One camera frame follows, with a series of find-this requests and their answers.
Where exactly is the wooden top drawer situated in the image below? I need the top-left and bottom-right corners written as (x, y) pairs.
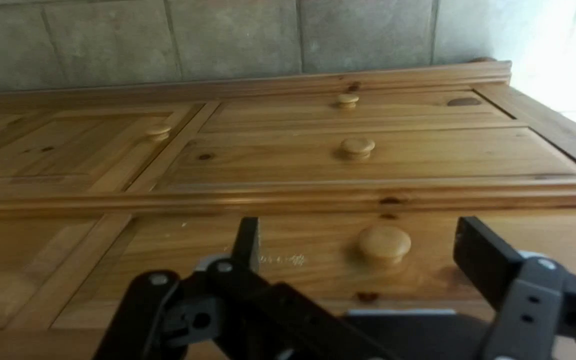
top-left (54, 209), bottom-right (576, 329)

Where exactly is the wooden drawer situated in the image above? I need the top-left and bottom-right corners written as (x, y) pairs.
top-left (54, 209), bottom-right (576, 329)
top-left (158, 127), bottom-right (576, 192)
top-left (205, 90), bottom-right (512, 132)

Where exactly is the wooden cabinet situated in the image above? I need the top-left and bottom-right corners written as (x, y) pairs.
top-left (0, 59), bottom-right (576, 360)

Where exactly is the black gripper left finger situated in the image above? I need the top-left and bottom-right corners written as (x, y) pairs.
top-left (93, 218), bottom-right (394, 360)

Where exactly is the wooden bottom drawer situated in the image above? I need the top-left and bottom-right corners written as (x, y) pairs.
top-left (205, 90), bottom-right (512, 132)

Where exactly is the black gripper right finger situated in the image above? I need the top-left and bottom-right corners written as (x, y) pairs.
top-left (453, 216), bottom-right (576, 360)

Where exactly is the wooden cabinet door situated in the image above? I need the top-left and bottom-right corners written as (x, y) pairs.
top-left (0, 102), bottom-right (204, 199)

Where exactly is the wooden middle drawer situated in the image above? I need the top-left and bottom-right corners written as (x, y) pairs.
top-left (158, 127), bottom-right (576, 192)

